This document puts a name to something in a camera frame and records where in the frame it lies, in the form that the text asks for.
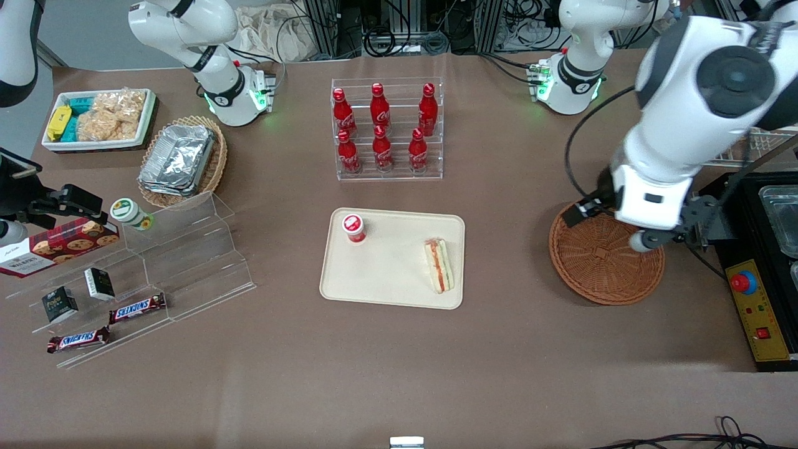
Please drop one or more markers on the red tartan cookie box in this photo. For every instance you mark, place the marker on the red tartan cookie box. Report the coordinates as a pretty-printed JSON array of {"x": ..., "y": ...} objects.
[{"x": 62, "y": 246}]

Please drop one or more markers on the red cola bottle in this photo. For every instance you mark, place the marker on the red cola bottle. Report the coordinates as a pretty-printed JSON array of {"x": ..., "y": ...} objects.
[
  {"x": 382, "y": 151},
  {"x": 427, "y": 112},
  {"x": 343, "y": 112},
  {"x": 380, "y": 109},
  {"x": 418, "y": 151},
  {"x": 349, "y": 153}
]

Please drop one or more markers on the triangle sandwich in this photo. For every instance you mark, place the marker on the triangle sandwich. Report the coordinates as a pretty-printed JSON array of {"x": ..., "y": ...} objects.
[{"x": 438, "y": 265}]

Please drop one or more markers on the clear acrylic stepped shelf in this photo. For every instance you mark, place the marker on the clear acrylic stepped shelf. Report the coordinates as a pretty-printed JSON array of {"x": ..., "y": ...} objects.
[{"x": 199, "y": 262}]

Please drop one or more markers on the metal pan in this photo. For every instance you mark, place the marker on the metal pan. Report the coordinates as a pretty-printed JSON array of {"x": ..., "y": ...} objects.
[
  {"x": 794, "y": 274},
  {"x": 782, "y": 218}
]

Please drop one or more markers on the yellow emergency stop box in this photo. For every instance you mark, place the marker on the yellow emergency stop box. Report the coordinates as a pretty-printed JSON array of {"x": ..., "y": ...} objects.
[{"x": 764, "y": 318}]

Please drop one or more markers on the teal snack packet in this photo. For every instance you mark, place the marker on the teal snack packet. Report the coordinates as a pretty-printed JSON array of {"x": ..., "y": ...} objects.
[
  {"x": 70, "y": 128},
  {"x": 81, "y": 106}
]

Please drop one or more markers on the green-lidded white bottle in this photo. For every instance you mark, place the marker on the green-lidded white bottle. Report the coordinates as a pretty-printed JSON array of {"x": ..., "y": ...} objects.
[{"x": 124, "y": 211}]

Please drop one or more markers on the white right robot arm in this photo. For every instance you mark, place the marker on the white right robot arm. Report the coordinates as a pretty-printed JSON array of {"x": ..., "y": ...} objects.
[{"x": 187, "y": 25}]

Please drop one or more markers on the black aluminium frame post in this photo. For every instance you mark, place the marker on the black aluminium frame post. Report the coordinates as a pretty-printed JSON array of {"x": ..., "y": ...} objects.
[
  {"x": 489, "y": 25},
  {"x": 321, "y": 28}
]

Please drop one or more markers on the clear acrylic bottle rack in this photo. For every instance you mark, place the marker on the clear acrylic bottle rack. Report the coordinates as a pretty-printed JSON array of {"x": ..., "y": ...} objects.
[{"x": 402, "y": 125}]

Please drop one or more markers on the clear bag of crackers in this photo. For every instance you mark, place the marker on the clear bag of crackers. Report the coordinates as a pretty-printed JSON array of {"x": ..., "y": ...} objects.
[
  {"x": 121, "y": 106},
  {"x": 103, "y": 128}
]

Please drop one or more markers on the white rectangular bin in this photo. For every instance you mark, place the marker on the white rectangular bin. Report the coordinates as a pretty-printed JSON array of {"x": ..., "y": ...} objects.
[{"x": 100, "y": 146}]

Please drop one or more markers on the black side stand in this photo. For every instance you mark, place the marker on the black side stand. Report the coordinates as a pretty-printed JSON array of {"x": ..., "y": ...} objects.
[{"x": 776, "y": 280}]

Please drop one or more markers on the small black box white side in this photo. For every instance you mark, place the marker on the small black box white side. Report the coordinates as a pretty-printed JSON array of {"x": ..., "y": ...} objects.
[{"x": 100, "y": 284}]

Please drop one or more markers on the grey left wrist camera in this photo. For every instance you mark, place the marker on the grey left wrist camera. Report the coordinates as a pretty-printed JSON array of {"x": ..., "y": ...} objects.
[{"x": 695, "y": 218}]

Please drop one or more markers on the beige crumpled cloth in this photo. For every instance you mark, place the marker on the beige crumpled cloth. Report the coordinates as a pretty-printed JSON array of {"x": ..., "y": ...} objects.
[{"x": 274, "y": 37}]

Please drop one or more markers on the cream plastic tray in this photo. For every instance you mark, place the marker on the cream plastic tray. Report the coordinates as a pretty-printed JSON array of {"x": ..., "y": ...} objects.
[{"x": 386, "y": 274}]

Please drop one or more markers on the aluminium foil container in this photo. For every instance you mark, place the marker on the aluminium foil container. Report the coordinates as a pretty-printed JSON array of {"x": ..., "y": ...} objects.
[
  {"x": 168, "y": 190},
  {"x": 177, "y": 156}
]

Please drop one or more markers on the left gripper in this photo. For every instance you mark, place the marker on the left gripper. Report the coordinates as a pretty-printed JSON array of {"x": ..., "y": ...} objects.
[{"x": 603, "y": 201}]

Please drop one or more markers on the small black box gold print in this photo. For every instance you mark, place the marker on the small black box gold print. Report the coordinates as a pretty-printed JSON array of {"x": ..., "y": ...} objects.
[{"x": 59, "y": 305}]

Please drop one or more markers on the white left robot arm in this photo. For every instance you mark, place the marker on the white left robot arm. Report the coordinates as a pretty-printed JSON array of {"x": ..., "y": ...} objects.
[{"x": 686, "y": 75}]

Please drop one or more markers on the Snickers bar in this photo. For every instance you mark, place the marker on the Snickers bar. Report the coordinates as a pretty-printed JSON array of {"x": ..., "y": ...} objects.
[
  {"x": 78, "y": 340},
  {"x": 137, "y": 308}
]

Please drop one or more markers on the yellow snack packet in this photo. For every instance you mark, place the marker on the yellow snack packet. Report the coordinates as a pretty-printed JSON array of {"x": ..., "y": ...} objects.
[{"x": 59, "y": 121}]

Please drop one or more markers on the small white block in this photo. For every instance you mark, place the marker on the small white block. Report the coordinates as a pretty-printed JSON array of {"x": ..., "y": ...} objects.
[{"x": 406, "y": 443}]

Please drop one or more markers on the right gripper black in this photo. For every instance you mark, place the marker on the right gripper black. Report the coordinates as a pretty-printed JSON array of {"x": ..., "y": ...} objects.
[{"x": 17, "y": 189}]

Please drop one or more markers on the red cup with white lid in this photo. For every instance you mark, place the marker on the red cup with white lid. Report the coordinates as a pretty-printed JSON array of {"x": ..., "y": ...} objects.
[{"x": 353, "y": 226}]

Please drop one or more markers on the round brown wicker basket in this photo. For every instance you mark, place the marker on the round brown wicker basket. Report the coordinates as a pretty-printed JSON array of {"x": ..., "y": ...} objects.
[{"x": 598, "y": 268}]

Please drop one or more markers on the oval light wicker basket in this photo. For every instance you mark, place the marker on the oval light wicker basket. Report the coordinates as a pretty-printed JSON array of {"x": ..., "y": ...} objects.
[{"x": 215, "y": 168}]

